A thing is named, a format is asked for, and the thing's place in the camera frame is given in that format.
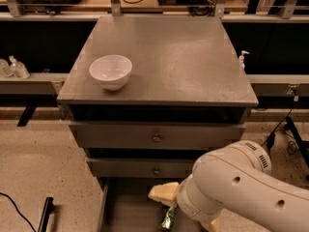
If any black stand leg right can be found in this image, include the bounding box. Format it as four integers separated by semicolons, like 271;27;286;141
284;116;309;167

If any white ceramic bowl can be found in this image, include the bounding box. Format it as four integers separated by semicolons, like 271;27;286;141
89;55;132;91

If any black floor cable left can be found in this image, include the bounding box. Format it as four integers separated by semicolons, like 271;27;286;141
0;191;38;232

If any black stand foot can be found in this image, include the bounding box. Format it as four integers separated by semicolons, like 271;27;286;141
38;197;55;232

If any grey middle drawer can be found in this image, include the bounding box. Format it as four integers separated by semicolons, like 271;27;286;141
86;158;194;179

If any white pump bottle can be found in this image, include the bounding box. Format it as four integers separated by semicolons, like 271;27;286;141
239;50;250;69

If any grey bottom drawer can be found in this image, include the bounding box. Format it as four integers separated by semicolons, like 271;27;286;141
96;177;201;232

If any black cable bundle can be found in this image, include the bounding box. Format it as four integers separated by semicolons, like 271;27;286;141
186;0;216;17

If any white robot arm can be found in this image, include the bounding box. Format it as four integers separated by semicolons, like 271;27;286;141
149;140;309;232

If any grey drawer cabinet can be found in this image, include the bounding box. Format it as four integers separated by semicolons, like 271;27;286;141
56;14;260;191

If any grey top drawer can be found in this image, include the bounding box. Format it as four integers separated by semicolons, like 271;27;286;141
70;122;245;150

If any grey drawer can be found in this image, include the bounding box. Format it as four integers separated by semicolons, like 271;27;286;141
86;158;194;179
70;122;245;150
96;177;201;232

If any green soda can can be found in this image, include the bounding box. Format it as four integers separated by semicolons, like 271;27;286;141
160;207;177;232

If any clear sanitizer bottle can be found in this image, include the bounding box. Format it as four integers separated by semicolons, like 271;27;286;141
9;55;30;79

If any clear bottle at edge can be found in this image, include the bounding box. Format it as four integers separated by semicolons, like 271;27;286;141
0;59;13;77

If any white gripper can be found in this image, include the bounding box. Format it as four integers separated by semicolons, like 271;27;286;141
148;174;223;232

